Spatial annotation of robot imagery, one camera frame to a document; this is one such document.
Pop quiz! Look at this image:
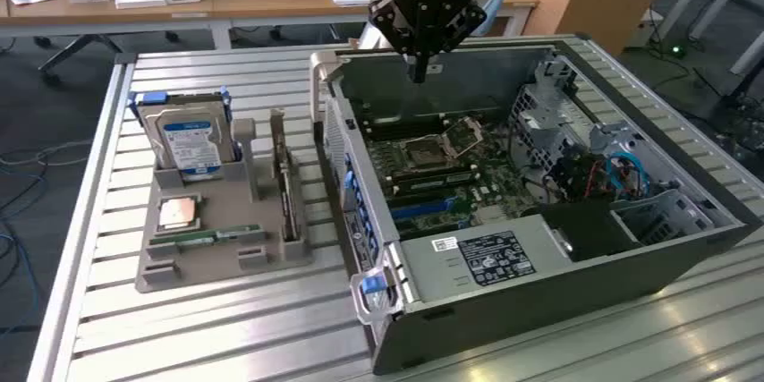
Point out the grey floor cable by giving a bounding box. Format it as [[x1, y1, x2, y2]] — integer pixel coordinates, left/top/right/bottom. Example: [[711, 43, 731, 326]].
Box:
[[0, 140, 95, 168]]

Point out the black graphics card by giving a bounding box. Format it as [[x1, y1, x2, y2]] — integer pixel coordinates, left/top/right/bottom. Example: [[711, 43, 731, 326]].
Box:
[[269, 107, 303, 247]]

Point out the black chair base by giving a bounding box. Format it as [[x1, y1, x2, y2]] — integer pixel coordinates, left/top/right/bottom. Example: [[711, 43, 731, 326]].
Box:
[[34, 32, 181, 86]]

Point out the red disk wire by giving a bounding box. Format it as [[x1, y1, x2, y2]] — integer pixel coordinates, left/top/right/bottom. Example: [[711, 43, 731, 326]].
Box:
[[583, 160, 599, 198]]

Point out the hard disk in blue caddy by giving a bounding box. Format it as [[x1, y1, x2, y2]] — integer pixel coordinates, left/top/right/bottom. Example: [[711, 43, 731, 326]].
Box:
[[127, 85, 234, 184]]

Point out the grey power supply unit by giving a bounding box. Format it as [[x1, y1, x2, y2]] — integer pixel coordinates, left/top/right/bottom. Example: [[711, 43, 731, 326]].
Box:
[[399, 214, 575, 305]]

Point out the CPU chip with copper lid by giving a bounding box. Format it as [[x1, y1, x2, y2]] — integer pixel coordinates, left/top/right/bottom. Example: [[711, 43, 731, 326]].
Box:
[[158, 196, 202, 232]]

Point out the open dark PC case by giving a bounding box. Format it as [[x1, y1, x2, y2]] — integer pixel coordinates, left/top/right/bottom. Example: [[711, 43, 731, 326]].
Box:
[[309, 37, 761, 377]]

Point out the blue floor cable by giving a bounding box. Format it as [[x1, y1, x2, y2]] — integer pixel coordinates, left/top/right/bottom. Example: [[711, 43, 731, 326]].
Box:
[[0, 166, 47, 336]]

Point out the black equipment stand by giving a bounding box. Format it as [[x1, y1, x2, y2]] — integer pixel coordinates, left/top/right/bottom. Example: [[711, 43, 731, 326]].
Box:
[[691, 66, 764, 155]]

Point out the blue expansion slot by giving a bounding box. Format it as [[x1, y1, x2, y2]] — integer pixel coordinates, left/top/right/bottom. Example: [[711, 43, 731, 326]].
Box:
[[391, 200, 453, 220]]

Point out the blue disk wire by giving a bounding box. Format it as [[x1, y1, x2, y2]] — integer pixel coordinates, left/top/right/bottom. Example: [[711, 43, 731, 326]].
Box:
[[606, 152, 653, 199]]

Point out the grey parts rack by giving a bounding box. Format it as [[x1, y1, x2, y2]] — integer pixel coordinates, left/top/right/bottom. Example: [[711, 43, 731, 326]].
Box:
[[135, 117, 318, 294]]

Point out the CPU socket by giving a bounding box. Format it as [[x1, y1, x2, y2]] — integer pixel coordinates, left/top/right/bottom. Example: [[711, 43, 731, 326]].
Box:
[[399, 134, 459, 174]]

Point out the metal socket cover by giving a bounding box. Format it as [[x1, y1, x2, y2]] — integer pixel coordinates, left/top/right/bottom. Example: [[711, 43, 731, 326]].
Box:
[[441, 116, 489, 159]]

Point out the metal drive cage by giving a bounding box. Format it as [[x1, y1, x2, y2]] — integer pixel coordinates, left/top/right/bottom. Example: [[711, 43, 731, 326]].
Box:
[[510, 55, 634, 182]]

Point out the white table frame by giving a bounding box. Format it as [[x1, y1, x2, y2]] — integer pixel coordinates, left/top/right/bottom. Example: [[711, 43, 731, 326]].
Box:
[[654, 0, 764, 74]]

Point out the loose green RAM stick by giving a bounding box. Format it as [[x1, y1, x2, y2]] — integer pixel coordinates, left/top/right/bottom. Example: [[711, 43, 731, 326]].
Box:
[[149, 224, 265, 247]]

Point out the metal disk bay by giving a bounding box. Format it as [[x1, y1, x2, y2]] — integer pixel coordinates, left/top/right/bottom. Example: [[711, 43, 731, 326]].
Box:
[[609, 189, 718, 247]]

